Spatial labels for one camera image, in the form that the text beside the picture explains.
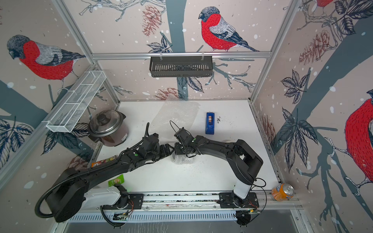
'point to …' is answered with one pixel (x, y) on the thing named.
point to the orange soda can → (283, 192)
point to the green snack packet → (119, 180)
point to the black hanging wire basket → (178, 66)
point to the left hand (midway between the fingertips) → (174, 149)
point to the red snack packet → (95, 163)
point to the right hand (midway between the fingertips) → (176, 148)
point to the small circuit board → (120, 216)
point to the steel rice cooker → (108, 126)
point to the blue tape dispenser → (210, 124)
